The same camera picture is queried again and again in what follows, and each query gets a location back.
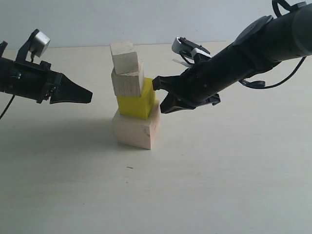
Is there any large wooden cube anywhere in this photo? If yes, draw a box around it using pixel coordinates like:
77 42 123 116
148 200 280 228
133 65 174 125
113 100 160 150

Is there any dark right arm cable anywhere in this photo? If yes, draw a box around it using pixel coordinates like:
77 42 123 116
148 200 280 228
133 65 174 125
240 0 308 90

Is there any yellow cube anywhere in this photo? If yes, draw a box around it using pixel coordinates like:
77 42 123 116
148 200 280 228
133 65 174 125
117 78 156 119

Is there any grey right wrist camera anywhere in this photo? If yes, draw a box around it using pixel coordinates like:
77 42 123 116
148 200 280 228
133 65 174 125
171 37 212 67

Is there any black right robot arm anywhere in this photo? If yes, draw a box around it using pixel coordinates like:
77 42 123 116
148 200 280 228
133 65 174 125
152 0 312 114

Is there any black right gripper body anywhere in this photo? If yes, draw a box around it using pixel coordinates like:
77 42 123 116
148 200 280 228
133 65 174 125
180 42 258 106

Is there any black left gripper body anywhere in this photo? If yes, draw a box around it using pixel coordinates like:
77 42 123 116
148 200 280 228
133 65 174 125
0 60 62 103

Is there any medium wooden cube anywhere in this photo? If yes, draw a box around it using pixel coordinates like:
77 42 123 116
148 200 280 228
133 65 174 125
111 61 145 97

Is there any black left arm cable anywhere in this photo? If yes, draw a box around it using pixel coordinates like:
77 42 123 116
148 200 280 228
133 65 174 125
0 94 15 120

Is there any small wooden cube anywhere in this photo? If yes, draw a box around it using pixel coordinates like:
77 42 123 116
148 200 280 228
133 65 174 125
110 41 138 75

